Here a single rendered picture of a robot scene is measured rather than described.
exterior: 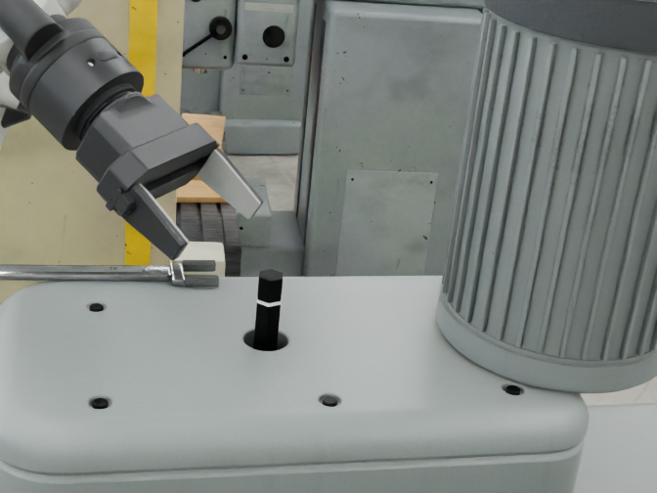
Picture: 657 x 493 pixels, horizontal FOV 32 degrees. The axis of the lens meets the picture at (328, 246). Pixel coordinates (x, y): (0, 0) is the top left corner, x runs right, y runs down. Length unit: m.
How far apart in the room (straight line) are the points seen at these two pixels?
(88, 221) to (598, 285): 2.01
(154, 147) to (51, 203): 1.84
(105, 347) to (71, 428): 0.11
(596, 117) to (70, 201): 2.03
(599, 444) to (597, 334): 0.23
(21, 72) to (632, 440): 0.65
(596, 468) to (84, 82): 0.57
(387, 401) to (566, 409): 0.14
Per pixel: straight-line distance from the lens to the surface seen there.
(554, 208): 0.86
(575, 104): 0.83
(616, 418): 1.16
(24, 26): 0.92
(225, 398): 0.85
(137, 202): 0.88
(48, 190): 2.73
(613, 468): 1.09
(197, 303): 0.98
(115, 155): 0.90
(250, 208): 0.96
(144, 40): 2.61
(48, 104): 0.94
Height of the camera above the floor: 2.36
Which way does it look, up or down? 25 degrees down
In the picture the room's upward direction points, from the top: 6 degrees clockwise
